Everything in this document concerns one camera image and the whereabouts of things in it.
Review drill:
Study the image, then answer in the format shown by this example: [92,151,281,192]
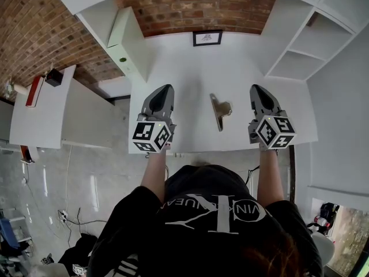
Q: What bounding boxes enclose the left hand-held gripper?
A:
[131,84,177,154]

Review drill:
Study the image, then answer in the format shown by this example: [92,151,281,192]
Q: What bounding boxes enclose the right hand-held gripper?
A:
[247,84,298,150]

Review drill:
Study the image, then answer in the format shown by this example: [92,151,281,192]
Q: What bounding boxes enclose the brass bulldog clip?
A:
[209,93,234,132]

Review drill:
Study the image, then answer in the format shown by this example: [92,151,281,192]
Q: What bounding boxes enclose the person's left forearm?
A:
[140,151,168,203]

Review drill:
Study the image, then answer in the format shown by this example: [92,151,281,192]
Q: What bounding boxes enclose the person's right forearm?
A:
[256,149,285,206]

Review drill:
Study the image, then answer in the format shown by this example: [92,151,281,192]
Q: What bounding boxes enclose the white desk with drawers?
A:
[128,32,319,155]

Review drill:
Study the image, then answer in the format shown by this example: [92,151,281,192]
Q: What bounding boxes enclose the white desk hutch shelves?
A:
[46,0,369,82]

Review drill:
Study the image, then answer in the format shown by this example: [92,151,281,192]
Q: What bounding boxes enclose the black pen holder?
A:
[44,69,64,88]

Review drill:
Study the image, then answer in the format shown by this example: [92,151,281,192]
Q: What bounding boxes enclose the black bag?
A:
[307,202,340,236]

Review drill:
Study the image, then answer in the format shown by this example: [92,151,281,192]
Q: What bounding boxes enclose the plain white desk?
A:
[9,65,115,149]

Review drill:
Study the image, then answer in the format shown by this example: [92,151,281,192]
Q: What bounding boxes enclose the red book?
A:
[25,76,44,108]

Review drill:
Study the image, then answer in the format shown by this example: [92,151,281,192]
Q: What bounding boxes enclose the orange brown board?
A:
[20,145,35,164]

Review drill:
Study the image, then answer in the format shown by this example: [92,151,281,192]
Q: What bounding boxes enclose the white flower vase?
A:
[5,79,28,98]

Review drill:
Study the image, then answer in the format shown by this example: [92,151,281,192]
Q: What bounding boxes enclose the person's black printed t-shirt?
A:
[86,164,323,277]

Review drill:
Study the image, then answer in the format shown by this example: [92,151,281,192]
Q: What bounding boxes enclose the black white striped garment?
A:
[115,254,141,277]

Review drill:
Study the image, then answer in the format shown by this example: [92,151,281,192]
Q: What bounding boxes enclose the blue crate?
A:
[0,218,21,250]

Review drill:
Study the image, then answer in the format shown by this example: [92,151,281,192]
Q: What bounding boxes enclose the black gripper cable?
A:
[244,166,260,185]

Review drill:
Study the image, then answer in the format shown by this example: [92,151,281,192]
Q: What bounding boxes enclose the black picture frame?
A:
[192,29,223,47]

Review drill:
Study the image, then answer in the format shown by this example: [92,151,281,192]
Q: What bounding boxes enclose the black floor cable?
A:
[67,208,108,242]

